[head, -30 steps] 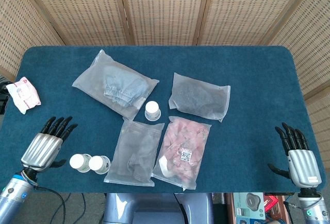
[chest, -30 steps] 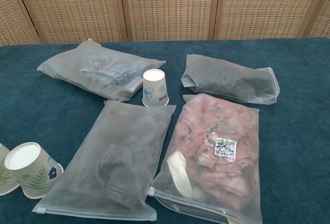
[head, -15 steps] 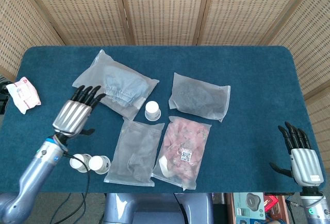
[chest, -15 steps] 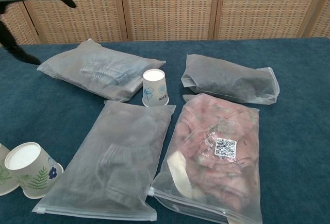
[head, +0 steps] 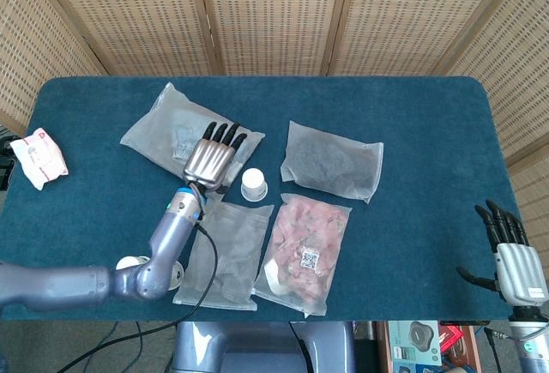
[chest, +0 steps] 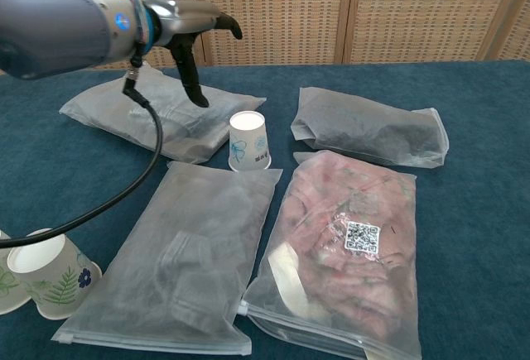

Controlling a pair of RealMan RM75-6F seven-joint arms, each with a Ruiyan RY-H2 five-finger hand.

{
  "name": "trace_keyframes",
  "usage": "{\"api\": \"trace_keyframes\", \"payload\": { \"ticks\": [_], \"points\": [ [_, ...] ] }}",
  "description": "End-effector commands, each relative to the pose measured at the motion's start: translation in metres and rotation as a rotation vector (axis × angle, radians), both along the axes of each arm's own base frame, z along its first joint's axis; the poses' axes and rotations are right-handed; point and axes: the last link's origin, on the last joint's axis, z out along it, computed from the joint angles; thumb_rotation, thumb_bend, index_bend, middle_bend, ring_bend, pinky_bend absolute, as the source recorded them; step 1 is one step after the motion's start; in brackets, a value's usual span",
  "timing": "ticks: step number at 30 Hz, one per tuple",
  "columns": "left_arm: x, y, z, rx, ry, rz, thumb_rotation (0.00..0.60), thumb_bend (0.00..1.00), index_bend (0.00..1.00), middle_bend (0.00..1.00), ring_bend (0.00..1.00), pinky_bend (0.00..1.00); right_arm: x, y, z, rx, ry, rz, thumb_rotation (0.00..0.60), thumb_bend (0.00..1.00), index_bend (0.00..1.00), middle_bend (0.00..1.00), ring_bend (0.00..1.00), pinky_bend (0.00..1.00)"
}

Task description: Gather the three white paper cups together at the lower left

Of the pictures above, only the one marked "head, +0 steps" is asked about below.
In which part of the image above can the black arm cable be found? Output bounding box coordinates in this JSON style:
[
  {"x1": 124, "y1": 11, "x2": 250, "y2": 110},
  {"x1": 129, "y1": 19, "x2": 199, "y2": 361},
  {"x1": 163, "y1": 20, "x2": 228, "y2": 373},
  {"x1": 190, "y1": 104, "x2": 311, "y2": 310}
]
[
  {"x1": 76, "y1": 222, "x2": 218, "y2": 373},
  {"x1": 483, "y1": 326, "x2": 516, "y2": 373}
]

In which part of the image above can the grey-blue robot torso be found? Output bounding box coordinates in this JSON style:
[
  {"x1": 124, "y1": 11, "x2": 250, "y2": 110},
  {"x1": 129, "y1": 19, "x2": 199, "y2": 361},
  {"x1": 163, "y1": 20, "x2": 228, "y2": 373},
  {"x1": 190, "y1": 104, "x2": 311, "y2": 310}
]
[{"x1": 171, "y1": 321, "x2": 357, "y2": 373}]

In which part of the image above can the black floor cable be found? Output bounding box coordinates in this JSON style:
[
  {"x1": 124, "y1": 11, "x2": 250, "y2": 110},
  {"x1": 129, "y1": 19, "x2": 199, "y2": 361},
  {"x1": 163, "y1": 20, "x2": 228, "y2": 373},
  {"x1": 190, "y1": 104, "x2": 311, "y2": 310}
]
[{"x1": 99, "y1": 321, "x2": 146, "y2": 373}]

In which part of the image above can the frosted bag with black garment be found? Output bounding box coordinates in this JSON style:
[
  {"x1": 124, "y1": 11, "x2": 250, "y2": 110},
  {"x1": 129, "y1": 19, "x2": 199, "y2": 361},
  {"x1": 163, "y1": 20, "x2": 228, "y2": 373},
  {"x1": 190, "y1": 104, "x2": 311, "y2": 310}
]
[{"x1": 280, "y1": 120, "x2": 384, "y2": 206}]

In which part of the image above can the woven rattan folding screen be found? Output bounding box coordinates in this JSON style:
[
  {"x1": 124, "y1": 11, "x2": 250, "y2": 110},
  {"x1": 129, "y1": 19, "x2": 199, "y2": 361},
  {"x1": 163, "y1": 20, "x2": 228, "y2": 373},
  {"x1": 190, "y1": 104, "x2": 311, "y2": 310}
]
[{"x1": 0, "y1": 0, "x2": 549, "y2": 258}]

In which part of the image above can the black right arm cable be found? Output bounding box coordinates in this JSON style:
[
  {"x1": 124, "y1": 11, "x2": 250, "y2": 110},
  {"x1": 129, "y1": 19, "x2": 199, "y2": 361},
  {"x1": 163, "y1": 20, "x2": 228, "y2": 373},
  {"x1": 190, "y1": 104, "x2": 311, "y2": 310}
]
[{"x1": 483, "y1": 326, "x2": 516, "y2": 373}]

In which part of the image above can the red product box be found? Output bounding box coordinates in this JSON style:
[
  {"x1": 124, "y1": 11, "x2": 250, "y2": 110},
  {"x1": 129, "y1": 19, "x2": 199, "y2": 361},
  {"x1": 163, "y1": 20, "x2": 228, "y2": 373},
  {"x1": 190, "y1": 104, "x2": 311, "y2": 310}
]
[{"x1": 440, "y1": 325, "x2": 467, "y2": 359}]

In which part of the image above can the frosted bag with blue jeans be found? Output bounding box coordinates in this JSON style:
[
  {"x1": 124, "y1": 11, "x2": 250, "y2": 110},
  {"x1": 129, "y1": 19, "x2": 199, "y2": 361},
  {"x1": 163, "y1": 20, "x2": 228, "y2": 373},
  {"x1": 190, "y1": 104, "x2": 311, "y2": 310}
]
[{"x1": 120, "y1": 81, "x2": 266, "y2": 202}]

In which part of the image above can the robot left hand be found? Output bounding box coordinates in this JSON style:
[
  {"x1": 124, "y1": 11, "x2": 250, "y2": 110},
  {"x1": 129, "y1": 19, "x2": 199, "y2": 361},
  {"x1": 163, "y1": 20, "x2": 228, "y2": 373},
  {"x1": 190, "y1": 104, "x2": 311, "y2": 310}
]
[{"x1": 183, "y1": 121, "x2": 249, "y2": 196}]

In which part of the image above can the pink white wet wipes pack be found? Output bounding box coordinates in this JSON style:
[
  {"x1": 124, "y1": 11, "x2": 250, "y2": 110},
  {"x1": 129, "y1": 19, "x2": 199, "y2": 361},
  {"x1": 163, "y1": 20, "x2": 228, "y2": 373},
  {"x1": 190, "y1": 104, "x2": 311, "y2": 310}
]
[{"x1": 9, "y1": 127, "x2": 69, "y2": 191}]

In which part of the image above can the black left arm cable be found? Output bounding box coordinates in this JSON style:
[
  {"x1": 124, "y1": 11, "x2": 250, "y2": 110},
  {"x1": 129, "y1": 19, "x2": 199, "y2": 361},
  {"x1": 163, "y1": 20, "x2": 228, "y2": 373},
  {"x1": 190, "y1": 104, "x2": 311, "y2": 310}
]
[{"x1": 76, "y1": 222, "x2": 218, "y2": 373}]

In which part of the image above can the frosted bag with grey garment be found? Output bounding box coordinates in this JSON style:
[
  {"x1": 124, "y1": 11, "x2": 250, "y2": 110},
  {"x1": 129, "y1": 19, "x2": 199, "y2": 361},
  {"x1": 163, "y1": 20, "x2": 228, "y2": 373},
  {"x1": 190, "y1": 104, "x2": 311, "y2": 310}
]
[{"x1": 172, "y1": 199, "x2": 275, "y2": 311}]

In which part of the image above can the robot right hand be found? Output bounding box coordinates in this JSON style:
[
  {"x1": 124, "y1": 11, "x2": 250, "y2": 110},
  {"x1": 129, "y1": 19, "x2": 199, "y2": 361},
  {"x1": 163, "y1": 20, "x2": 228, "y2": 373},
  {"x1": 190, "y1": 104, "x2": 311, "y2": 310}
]
[{"x1": 455, "y1": 199, "x2": 549, "y2": 308}]

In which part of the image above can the frosted bag with pink garment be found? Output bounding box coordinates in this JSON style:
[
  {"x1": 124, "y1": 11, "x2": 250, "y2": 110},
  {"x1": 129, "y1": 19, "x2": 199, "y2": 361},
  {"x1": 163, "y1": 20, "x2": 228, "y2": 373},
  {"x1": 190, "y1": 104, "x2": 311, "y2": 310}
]
[{"x1": 252, "y1": 192, "x2": 353, "y2": 318}]

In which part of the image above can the black device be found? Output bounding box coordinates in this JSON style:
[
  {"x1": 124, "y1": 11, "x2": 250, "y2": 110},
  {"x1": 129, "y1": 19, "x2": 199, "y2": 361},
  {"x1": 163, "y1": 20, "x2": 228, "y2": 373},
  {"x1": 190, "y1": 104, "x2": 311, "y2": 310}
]
[{"x1": 0, "y1": 130, "x2": 16, "y2": 190}]

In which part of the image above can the teal table cloth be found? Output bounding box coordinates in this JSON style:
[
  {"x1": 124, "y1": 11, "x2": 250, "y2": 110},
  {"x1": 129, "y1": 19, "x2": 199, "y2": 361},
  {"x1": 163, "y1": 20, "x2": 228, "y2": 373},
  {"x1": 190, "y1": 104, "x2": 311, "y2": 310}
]
[{"x1": 0, "y1": 75, "x2": 544, "y2": 322}]

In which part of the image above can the teal product box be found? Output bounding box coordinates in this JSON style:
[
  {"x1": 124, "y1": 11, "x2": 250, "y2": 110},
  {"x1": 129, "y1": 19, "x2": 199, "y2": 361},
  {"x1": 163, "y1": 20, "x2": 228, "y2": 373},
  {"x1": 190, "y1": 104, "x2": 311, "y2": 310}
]
[{"x1": 388, "y1": 320, "x2": 443, "y2": 365}]

